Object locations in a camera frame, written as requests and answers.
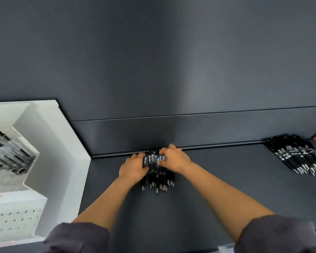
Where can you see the grey sleeve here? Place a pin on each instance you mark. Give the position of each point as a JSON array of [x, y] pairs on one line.
[[279, 237], [73, 238]]

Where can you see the person's right hand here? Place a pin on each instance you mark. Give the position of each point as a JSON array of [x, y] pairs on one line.
[[175, 159]]

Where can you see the grey left sleeve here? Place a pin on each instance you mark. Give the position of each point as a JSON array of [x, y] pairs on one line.
[[73, 238]]

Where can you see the white tiered pen holder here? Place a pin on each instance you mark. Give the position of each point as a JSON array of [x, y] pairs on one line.
[[60, 160]]

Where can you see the grey right sleeve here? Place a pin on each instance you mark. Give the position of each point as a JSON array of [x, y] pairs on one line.
[[279, 237]]

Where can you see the dark grey shelf unit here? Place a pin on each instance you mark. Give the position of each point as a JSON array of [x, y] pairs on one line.
[[173, 63]]

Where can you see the person's right forearm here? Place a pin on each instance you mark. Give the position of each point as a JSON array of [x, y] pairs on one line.
[[226, 200]]

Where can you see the person's left hand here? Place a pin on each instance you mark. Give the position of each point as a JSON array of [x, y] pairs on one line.
[[133, 169]]

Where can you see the person's left forearm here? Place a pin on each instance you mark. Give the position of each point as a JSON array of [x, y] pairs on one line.
[[108, 205]]

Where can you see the row of clear-barrel pens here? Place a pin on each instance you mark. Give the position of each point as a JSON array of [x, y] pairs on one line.
[[158, 179]]

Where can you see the clear-barrel pen group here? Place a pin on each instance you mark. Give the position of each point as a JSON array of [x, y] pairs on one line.
[[15, 160]]

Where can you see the aligned bundle of black pens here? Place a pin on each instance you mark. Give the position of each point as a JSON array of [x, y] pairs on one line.
[[295, 155]]

